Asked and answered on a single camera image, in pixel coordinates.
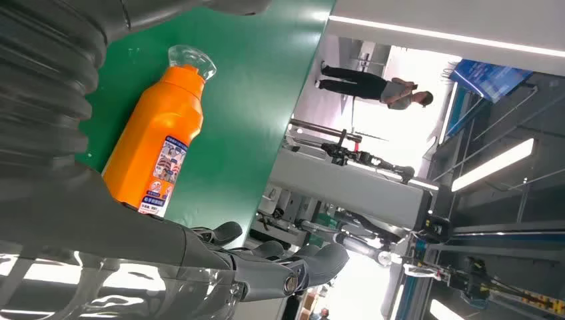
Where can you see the grey white machine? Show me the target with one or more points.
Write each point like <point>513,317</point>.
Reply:
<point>353,190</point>

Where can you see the person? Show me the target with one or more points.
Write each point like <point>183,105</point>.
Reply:
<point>362,84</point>

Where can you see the white light bar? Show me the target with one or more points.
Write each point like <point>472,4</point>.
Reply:
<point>492,165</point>

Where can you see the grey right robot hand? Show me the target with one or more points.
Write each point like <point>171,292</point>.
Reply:
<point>88,221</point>

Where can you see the blue display screen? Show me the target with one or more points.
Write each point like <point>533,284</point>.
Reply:
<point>490,79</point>

